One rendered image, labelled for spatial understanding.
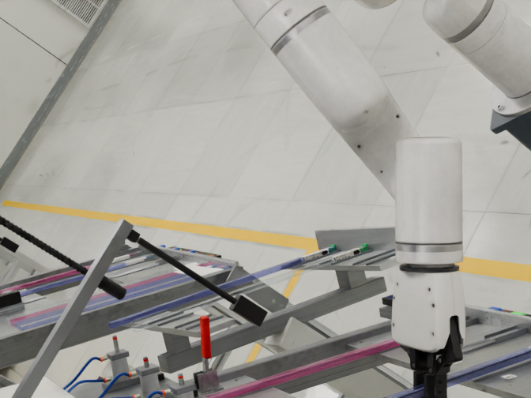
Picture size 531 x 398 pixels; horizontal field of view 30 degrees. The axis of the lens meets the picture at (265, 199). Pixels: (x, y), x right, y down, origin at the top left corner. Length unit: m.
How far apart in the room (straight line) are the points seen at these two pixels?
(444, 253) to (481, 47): 0.66
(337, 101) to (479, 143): 2.06
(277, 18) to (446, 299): 0.40
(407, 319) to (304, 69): 0.34
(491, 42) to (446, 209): 0.64
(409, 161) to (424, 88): 2.51
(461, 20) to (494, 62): 0.11
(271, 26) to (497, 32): 0.66
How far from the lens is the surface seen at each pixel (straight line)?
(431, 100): 3.65
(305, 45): 1.23
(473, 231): 3.01
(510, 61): 1.84
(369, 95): 1.23
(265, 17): 1.25
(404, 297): 1.27
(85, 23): 9.21
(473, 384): 1.33
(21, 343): 2.17
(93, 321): 2.21
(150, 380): 1.22
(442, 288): 1.23
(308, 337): 1.84
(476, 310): 1.60
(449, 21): 1.79
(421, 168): 1.22
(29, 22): 9.08
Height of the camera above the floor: 1.70
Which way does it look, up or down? 24 degrees down
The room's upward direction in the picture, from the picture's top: 55 degrees counter-clockwise
